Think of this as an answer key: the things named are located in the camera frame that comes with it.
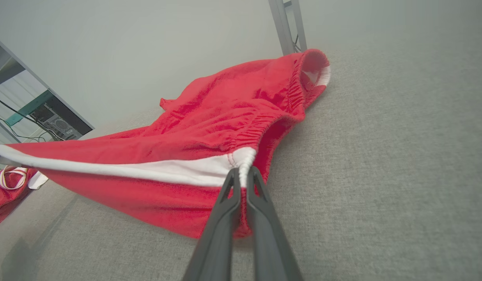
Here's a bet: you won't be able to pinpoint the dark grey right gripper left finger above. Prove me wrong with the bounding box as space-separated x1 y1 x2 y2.
182 167 242 281

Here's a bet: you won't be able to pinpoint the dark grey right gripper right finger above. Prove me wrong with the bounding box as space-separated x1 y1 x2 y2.
246 165 304 281

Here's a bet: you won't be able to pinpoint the red shorts with white panel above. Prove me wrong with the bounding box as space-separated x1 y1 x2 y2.
0 48 331 240

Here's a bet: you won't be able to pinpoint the red basketball jersey white trim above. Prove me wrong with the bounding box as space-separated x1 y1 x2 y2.
0 165 49 231

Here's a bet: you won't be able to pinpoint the black computer tower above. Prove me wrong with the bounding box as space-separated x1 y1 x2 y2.
30 102 84 141

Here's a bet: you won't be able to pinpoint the teal metal bar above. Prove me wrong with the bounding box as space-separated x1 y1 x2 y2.
4 90 54 126

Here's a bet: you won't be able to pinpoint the grey metal partition post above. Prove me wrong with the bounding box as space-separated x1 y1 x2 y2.
268 0 308 56

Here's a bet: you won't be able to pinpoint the grey partition frame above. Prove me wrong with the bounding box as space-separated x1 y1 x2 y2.
0 33 96 131

